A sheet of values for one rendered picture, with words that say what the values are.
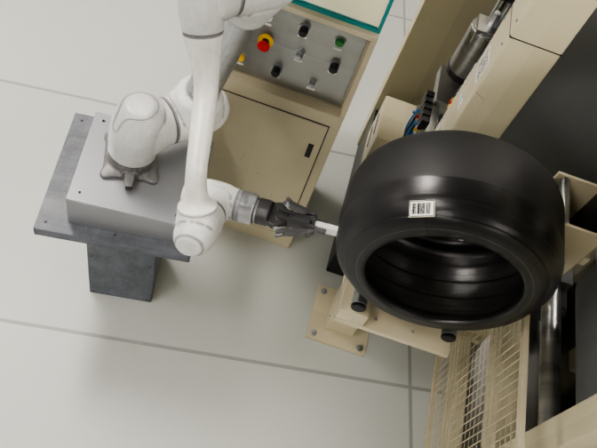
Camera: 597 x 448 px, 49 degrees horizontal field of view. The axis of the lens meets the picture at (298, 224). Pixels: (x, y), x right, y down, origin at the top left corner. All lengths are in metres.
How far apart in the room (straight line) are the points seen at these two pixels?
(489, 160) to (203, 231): 0.71
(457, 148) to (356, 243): 0.33
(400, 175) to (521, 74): 0.38
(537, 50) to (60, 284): 2.03
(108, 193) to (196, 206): 0.54
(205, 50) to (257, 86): 0.73
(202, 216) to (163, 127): 0.47
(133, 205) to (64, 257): 0.85
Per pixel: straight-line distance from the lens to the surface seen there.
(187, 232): 1.66
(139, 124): 2.01
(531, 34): 1.64
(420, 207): 1.53
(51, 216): 2.27
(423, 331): 2.10
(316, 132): 2.41
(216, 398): 2.70
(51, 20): 3.85
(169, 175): 2.23
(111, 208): 2.13
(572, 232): 2.04
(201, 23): 1.61
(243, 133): 2.52
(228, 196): 1.81
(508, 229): 1.56
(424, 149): 1.64
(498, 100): 1.77
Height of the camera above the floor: 2.55
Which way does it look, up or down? 55 degrees down
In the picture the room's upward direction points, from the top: 23 degrees clockwise
